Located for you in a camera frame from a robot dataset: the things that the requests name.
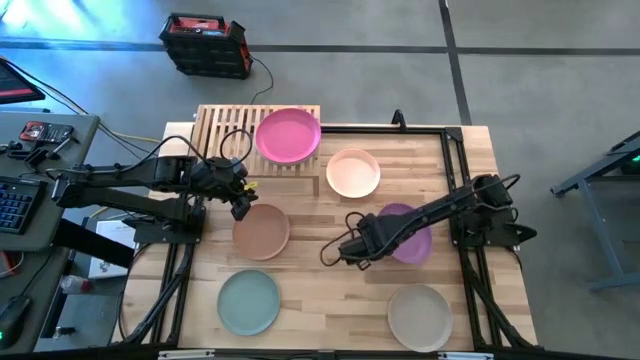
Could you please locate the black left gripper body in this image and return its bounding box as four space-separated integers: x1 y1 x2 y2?
189 155 251 201

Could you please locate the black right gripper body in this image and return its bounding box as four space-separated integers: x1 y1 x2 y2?
359 212 404 254

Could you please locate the terracotta plastic plate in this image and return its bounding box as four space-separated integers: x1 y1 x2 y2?
231 202 292 262

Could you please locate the purple plastic plate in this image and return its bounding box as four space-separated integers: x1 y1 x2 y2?
377 202 434 266

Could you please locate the peach plastic plate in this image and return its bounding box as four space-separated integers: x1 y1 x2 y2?
325 147 382 200

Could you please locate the magenta plastic plate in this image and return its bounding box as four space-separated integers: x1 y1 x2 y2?
254 107 323 167

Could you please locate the pale beige plastic plate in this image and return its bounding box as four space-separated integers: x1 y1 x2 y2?
387 283 455 354

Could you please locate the slatted wooden shelf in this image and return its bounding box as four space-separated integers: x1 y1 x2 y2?
189 103 322 197

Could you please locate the pale green plastic plate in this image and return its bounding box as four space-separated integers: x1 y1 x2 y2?
216 268 282 337

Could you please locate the red black tool case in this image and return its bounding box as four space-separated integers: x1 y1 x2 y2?
158 12 254 81

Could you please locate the white paper booklet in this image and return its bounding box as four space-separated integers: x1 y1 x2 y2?
87 219 139 280

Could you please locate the grey desk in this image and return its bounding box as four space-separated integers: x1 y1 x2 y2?
0 110 101 351

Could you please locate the black desk clamp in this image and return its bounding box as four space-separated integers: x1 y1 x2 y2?
22 137 81 169

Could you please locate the red black handheld device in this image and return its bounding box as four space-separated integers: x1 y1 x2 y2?
18 120 75 146

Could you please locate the clear plastic bottle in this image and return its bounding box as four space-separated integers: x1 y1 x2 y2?
58 274 94 295

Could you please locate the black backlit keyboard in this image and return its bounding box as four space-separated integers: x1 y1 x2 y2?
0 175 49 236

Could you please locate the dark screen with red stripe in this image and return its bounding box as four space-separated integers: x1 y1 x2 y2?
0 57 47 106

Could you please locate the black computer mouse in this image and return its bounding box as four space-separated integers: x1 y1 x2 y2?
0 294 32 351

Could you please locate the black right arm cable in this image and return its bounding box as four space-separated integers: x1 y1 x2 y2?
318 211 374 272

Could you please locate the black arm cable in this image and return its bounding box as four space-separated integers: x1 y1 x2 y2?
318 211 374 272
112 127 254 174

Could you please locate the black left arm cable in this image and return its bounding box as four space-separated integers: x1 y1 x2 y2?
112 127 254 174

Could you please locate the yellow cable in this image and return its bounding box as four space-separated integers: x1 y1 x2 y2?
105 128 162 145

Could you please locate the black aluminium rig frame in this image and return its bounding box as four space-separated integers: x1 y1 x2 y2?
112 108 540 360

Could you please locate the black tool case cable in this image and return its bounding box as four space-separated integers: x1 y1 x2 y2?
248 55 276 106

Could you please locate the grey metal table frame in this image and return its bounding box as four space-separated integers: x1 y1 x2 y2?
549 130 640 294

